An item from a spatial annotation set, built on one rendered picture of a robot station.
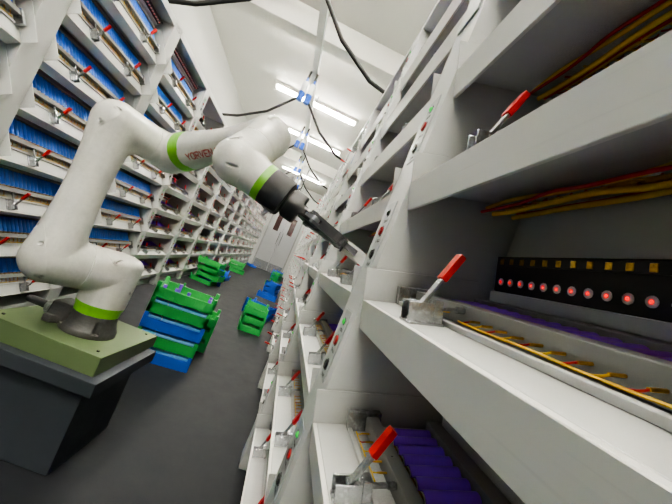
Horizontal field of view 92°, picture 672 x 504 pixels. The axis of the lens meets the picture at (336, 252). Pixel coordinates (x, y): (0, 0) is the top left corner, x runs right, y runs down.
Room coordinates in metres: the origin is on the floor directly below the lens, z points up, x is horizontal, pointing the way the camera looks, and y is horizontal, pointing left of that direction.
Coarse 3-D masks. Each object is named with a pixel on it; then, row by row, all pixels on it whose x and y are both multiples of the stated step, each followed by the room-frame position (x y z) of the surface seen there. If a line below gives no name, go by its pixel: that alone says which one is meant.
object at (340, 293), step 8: (328, 264) 1.20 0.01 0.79; (336, 264) 1.20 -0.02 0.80; (344, 264) 1.21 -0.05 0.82; (352, 264) 1.21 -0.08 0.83; (320, 272) 1.20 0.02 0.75; (320, 280) 1.16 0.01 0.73; (328, 280) 0.94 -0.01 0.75; (336, 280) 0.88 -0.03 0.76; (328, 288) 0.92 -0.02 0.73; (336, 288) 0.78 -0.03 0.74; (344, 288) 0.67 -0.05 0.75; (352, 288) 0.60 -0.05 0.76; (336, 296) 0.76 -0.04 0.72; (344, 296) 0.66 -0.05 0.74; (344, 304) 0.65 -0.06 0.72
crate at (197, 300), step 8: (160, 280) 1.65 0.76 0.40; (168, 280) 1.81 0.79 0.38; (160, 288) 1.64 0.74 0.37; (168, 288) 1.83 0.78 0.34; (184, 288) 1.85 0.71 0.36; (160, 296) 1.65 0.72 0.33; (168, 296) 1.66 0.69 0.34; (176, 296) 1.67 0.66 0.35; (184, 296) 1.67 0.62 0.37; (192, 296) 1.87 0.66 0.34; (200, 296) 1.88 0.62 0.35; (208, 296) 1.89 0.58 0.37; (216, 296) 1.89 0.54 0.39; (184, 304) 1.68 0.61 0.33; (192, 304) 1.69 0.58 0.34; (200, 304) 1.70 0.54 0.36; (208, 304) 1.71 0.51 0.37; (208, 312) 1.71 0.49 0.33
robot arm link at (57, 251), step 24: (96, 120) 0.84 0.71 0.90; (120, 120) 0.86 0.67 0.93; (144, 120) 0.92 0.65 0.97; (96, 144) 0.85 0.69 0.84; (120, 144) 0.88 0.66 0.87; (144, 144) 0.93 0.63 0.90; (72, 168) 0.85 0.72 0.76; (96, 168) 0.86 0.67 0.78; (72, 192) 0.84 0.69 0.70; (96, 192) 0.87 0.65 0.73; (48, 216) 0.83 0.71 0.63; (72, 216) 0.84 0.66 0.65; (96, 216) 0.91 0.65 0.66; (48, 240) 0.82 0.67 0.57; (72, 240) 0.85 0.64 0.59; (24, 264) 0.81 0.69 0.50; (48, 264) 0.82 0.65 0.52; (72, 264) 0.86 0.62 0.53
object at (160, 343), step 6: (156, 342) 1.67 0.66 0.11; (162, 342) 1.67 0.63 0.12; (168, 342) 1.68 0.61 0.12; (174, 342) 1.69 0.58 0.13; (162, 348) 1.68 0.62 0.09; (168, 348) 1.68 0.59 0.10; (174, 348) 1.69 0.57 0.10; (180, 348) 1.70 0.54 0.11; (186, 348) 1.71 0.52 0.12; (192, 348) 1.71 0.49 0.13; (180, 354) 1.70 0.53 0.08; (186, 354) 1.71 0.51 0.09; (192, 354) 1.72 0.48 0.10
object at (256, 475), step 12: (264, 420) 1.20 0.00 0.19; (264, 432) 1.18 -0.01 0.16; (252, 444) 1.10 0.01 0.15; (264, 444) 1.04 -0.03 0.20; (252, 456) 1.03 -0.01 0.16; (264, 456) 1.04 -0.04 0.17; (252, 468) 0.98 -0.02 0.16; (264, 468) 0.99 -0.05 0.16; (252, 480) 0.93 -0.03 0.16; (264, 480) 0.93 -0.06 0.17; (252, 492) 0.89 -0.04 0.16; (264, 492) 0.89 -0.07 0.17
